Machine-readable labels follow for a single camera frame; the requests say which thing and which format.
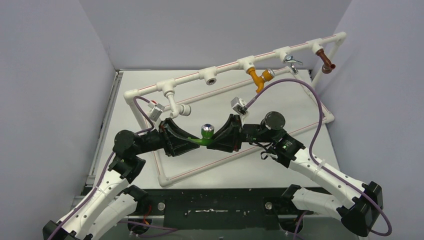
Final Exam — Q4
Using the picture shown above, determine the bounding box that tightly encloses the white plastic faucet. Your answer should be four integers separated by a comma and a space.
165, 91, 192, 119

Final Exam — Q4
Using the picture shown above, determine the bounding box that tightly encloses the brown plastic faucet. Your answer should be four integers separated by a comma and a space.
315, 48, 336, 74

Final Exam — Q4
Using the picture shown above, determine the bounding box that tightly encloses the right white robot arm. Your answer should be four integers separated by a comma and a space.
201, 111, 384, 237

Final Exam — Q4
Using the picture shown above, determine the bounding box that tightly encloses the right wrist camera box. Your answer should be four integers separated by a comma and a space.
230, 97, 249, 116

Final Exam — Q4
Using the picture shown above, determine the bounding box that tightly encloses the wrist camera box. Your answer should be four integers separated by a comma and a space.
230, 97, 249, 116
148, 100, 165, 122

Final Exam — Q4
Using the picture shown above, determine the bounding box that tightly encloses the green plastic faucet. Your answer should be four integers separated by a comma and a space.
189, 123, 215, 146

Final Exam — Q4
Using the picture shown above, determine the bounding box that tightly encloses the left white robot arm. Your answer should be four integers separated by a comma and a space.
42, 118, 200, 240

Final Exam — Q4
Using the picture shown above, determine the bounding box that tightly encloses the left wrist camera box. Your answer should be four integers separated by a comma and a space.
148, 100, 165, 122

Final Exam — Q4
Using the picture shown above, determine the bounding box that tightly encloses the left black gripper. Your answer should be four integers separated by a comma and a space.
133, 118, 201, 157

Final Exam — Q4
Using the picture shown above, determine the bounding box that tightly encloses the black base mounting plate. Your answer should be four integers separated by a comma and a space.
123, 187, 302, 237

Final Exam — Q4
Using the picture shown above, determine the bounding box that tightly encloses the orange plastic faucet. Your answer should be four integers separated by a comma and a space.
246, 67, 275, 93

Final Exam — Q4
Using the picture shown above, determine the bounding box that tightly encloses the white PVC pipe frame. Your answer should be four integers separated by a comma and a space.
123, 32, 347, 188

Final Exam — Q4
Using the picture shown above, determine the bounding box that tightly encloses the chrome metal faucet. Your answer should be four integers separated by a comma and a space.
283, 54, 303, 75

